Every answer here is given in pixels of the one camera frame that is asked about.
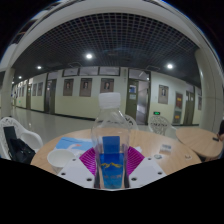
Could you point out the person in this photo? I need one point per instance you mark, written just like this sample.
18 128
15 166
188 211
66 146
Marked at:
221 128

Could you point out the framed wall portraits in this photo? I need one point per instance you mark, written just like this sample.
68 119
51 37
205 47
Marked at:
85 87

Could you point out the white cup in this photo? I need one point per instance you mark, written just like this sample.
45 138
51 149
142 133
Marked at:
60 158

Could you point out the round wooden table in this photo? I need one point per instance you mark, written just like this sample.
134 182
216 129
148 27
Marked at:
198 140

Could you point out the green exit sign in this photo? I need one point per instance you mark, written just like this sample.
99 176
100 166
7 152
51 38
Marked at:
156 113

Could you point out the clear blue-labelled water bottle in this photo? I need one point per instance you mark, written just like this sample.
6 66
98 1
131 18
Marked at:
111 160

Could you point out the white plastic lattice chair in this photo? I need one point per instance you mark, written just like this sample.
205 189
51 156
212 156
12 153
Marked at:
28 136
132 122
160 125

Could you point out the small printed card packet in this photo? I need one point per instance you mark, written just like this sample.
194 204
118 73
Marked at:
165 148

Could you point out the blue printed paper sheet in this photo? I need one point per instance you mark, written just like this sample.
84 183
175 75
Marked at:
71 143

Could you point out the black bag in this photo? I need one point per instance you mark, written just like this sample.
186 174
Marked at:
20 150

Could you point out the small round grey cap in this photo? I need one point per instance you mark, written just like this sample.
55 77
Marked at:
158 156

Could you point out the dark corridor door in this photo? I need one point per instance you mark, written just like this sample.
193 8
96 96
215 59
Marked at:
50 96

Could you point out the green door with notice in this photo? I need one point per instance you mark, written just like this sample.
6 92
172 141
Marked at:
132 100

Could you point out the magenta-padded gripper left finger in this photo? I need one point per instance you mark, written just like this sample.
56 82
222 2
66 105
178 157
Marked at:
77 171

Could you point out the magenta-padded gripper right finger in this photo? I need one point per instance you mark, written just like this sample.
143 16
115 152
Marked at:
146 170

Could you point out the round ceiling lights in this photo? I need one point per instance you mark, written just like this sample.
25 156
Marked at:
89 56

